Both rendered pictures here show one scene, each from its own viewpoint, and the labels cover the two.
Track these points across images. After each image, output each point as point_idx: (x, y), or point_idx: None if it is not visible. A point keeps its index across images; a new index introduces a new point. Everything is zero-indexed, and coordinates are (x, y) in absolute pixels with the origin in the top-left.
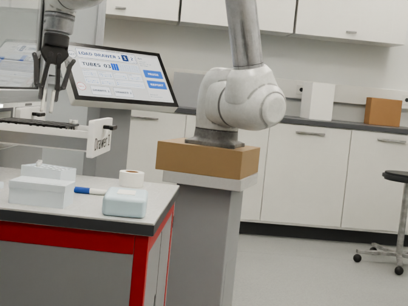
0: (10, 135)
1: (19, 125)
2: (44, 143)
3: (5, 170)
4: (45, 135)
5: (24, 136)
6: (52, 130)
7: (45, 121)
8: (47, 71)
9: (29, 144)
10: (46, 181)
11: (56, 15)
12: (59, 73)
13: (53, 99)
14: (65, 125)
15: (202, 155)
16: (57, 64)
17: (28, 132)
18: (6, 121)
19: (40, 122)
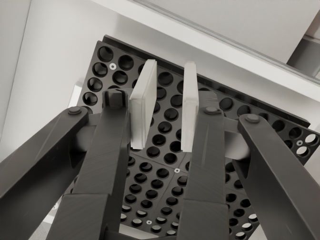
0: (272, 59)
1: (255, 57)
2: (171, 12)
3: (257, 0)
4: (170, 13)
5: (232, 41)
6: (148, 9)
7: (148, 198)
8: (194, 173)
9: (212, 30)
10: None
11: None
12: (91, 168)
13: (140, 78)
14: (92, 105)
15: None
16: (98, 212)
17: (224, 41)
18: (285, 119)
19: (174, 128)
